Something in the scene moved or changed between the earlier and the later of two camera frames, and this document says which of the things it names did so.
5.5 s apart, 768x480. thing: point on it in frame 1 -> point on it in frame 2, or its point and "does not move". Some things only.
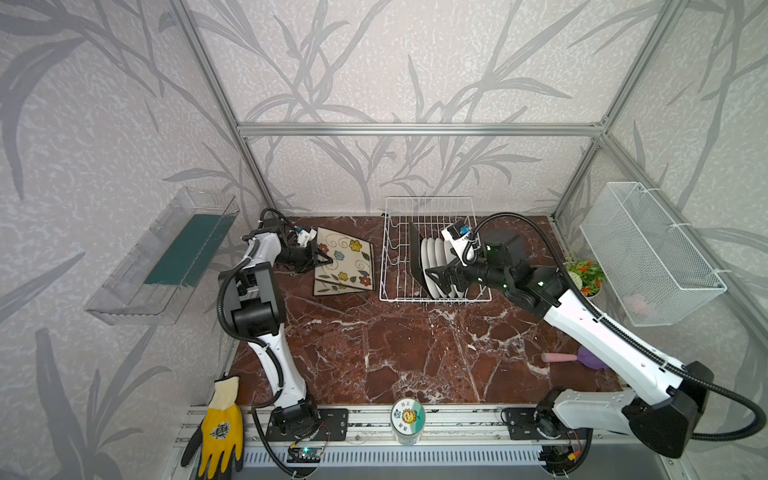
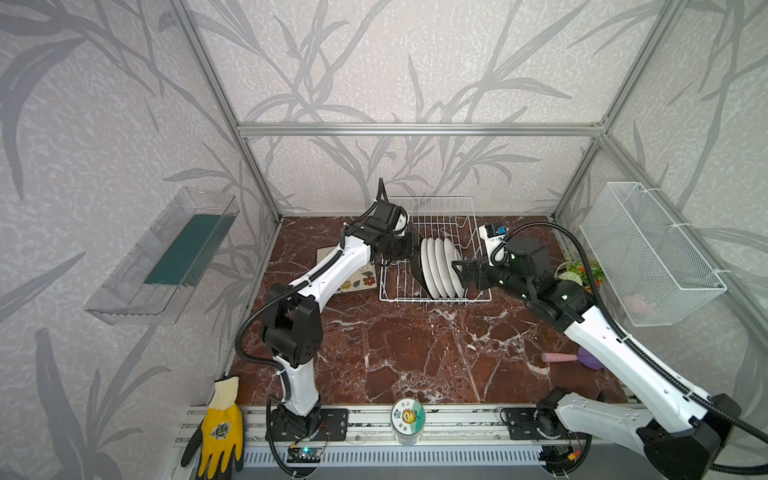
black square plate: x=415 y=255 does not move
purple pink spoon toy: x=583 y=355 does not move
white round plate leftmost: x=426 y=264 does not move
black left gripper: x=305 y=257 -> x=395 y=248
